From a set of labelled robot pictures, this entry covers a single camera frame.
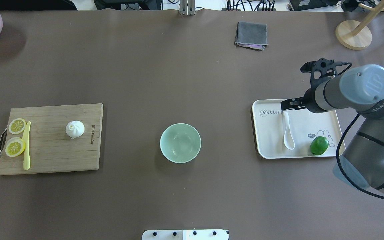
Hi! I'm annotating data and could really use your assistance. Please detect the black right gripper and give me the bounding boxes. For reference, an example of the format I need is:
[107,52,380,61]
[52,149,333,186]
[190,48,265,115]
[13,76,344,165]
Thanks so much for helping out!
[281,88,316,113]

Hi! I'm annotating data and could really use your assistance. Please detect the white ceramic spoon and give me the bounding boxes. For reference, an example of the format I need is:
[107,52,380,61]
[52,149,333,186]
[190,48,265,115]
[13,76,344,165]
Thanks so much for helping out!
[282,111,295,150]

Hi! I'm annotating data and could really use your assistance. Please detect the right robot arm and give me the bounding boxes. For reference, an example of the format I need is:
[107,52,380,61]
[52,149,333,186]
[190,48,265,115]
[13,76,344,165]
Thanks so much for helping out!
[280,62,384,200]

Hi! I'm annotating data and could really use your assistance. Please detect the mint green bowl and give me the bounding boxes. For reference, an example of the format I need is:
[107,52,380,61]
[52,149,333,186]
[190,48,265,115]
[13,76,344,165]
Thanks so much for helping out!
[159,123,202,164]

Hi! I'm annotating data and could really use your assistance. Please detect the white steamed bun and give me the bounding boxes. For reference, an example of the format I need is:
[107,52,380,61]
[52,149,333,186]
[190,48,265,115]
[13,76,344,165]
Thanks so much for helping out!
[65,120,85,139]

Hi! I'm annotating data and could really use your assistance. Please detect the cream rabbit tray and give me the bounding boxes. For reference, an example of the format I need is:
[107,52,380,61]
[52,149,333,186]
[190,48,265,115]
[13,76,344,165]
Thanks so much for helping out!
[251,99,342,159]

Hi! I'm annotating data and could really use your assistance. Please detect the green lime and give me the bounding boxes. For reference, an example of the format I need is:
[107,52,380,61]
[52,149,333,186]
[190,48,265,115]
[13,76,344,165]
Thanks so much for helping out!
[310,136,330,156]

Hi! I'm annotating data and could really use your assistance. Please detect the grey folded cloth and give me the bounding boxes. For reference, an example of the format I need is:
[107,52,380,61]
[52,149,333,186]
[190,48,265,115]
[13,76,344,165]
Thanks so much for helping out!
[234,21,268,51]

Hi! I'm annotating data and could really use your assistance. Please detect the wooden mug tree stand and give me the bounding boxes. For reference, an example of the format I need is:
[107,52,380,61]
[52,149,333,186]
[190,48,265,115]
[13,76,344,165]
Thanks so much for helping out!
[335,0,384,50]

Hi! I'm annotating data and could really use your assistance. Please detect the wooden cutting board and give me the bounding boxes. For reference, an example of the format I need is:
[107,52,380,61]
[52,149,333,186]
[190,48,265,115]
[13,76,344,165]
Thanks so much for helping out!
[0,103,104,176]

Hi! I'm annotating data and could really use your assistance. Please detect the yellow plastic knife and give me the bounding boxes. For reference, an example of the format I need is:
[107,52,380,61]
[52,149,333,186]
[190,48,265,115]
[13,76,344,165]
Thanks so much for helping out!
[22,121,31,171]

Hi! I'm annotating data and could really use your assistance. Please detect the upper lemon slice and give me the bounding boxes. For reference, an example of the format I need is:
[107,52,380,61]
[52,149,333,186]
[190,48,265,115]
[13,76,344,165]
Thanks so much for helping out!
[7,118,27,135]

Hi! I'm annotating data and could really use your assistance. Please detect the lemon slice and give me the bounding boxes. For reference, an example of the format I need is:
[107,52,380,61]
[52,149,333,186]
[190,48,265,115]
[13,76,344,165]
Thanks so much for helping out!
[7,118,27,135]
[5,137,26,157]

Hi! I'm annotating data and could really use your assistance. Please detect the lower lemon slice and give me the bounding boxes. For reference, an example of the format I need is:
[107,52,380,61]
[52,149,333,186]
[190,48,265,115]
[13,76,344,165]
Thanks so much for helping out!
[5,137,26,157]

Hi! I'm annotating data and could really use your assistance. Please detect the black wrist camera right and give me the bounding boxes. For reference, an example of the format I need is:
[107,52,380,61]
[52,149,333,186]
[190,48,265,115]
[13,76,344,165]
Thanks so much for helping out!
[300,58,353,80]

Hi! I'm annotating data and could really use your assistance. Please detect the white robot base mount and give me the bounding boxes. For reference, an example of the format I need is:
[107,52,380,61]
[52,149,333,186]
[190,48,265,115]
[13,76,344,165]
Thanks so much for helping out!
[141,229,230,240]

